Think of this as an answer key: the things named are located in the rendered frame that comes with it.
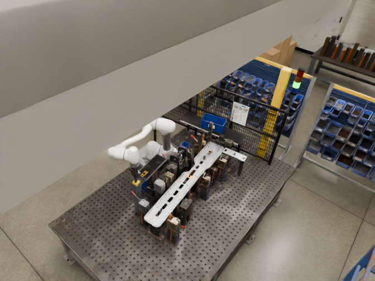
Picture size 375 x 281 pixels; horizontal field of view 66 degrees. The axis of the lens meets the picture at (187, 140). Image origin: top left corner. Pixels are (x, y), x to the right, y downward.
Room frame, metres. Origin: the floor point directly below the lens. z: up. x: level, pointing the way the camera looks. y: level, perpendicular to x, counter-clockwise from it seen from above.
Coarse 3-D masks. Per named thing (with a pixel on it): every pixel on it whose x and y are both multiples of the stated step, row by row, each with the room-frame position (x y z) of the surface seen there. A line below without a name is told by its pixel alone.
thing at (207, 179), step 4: (204, 176) 2.15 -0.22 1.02; (204, 180) 2.10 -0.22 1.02; (208, 180) 2.08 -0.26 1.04; (204, 184) 2.09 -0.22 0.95; (208, 184) 2.08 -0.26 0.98; (204, 188) 2.09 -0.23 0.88; (208, 188) 2.08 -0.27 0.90; (200, 192) 2.11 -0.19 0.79; (204, 192) 2.09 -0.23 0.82; (208, 192) 2.11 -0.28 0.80; (200, 196) 2.11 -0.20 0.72; (204, 196) 2.08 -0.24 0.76; (208, 196) 2.13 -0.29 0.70
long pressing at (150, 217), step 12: (216, 144) 2.71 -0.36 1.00; (216, 156) 2.50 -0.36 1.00; (192, 168) 2.27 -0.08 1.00; (204, 168) 2.29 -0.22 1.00; (180, 180) 2.08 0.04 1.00; (192, 180) 2.10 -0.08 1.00; (168, 192) 1.90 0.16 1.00; (180, 192) 1.92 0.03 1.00; (156, 204) 1.74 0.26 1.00; (168, 204) 1.76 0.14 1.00; (156, 216) 1.61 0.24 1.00
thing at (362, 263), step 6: (372, 246) 1.54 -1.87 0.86; (372, 252) 1.50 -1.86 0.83; (366, 258) 1.50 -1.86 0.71; (372, 258) 1.37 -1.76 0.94; (360, 264) 1.50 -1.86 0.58; (366, 264) 1.48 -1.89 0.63; (372, 264) 1.31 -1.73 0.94; (354, 270) 1.50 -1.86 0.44; (366, 270) 1.25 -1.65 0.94; (372, 270) 1.45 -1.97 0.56; (348, 276) 1.50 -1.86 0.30; (354, 276) 1.38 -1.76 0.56; (366, 276) 1.20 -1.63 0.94
